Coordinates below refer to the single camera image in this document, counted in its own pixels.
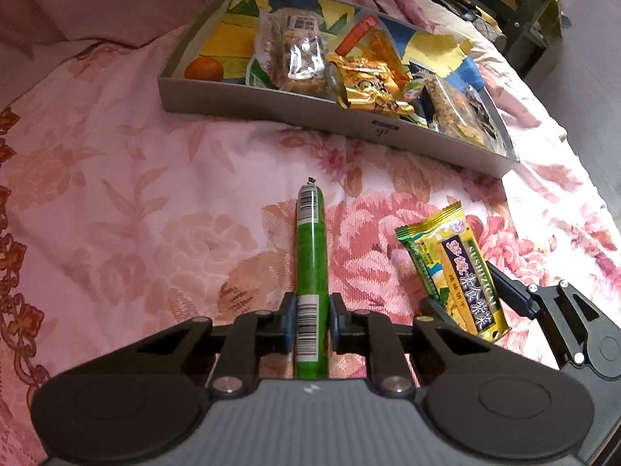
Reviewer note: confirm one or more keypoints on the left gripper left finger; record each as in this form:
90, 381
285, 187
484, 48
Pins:
240, 346

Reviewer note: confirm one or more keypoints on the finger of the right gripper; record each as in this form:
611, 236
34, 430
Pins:
431, 307
514, 293

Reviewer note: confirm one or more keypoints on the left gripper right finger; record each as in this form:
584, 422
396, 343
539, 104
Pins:
373, 336

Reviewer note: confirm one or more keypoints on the yellow green snack packet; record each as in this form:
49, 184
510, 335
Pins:
449, 262

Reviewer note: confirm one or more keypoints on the green sausage stick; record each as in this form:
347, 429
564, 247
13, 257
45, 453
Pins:
312, 284

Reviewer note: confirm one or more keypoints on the peanut brittle clear packet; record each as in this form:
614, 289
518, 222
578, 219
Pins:
452, 114

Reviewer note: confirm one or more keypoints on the golden foil snack packet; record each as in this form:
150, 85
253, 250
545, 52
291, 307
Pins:
368, 85

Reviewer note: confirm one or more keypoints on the small orange fruit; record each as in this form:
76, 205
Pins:
204, 68

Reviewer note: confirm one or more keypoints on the orange candy clear bag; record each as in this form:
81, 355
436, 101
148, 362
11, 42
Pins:
368, 37

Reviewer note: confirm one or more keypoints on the mixed nut bar packet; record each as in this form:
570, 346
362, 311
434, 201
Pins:
291, 49

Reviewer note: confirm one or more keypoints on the dark dried plum packet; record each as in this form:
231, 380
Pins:
492, 139

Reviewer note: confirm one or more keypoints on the white red snack pouch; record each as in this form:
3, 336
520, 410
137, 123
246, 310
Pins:
256, 76

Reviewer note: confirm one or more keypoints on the grey cardboard tray box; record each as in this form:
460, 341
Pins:
418, 134

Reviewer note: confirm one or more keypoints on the pink floral bed blanket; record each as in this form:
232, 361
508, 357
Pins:
119, 220

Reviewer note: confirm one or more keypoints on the dark handbag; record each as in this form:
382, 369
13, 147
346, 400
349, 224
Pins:
470, 12

